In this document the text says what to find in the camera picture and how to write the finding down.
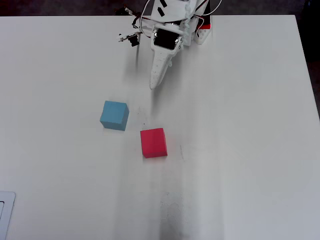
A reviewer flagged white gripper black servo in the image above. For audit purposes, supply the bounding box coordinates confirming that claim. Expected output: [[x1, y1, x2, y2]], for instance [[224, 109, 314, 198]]
[[149, 22, 186, 90]]

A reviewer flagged blue foam cube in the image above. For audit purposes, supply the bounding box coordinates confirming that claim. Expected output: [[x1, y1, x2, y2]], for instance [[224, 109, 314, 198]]
[[99, 100, 130, 132]]

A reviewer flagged white red robot base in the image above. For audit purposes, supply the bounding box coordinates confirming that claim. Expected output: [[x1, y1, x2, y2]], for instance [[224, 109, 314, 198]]
[[194, 15, 212, 46]]

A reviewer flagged red foam cube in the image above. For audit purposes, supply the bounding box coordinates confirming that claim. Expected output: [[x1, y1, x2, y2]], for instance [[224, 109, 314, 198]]
[[139, 127, 169, 159]]

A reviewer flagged small black electronic part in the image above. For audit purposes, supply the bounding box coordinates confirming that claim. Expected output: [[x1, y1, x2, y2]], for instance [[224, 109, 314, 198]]
[[114, 6, 135, 17]]

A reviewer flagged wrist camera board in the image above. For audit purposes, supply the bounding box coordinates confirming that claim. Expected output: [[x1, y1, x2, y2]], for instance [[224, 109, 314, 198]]
[[116, 31, 140, 48]]

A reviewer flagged white spiral cable wrap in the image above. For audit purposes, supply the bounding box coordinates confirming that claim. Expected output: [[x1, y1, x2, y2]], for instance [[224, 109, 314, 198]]
[[180, 3, 192, 47]]

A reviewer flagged white servo cable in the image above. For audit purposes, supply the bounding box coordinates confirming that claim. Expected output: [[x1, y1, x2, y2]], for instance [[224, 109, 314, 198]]
[[139, 0, 157, 36]]

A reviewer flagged white power cable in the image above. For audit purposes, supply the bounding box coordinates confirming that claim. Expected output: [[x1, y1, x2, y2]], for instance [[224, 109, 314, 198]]
[[199, 0, 223, 17]]

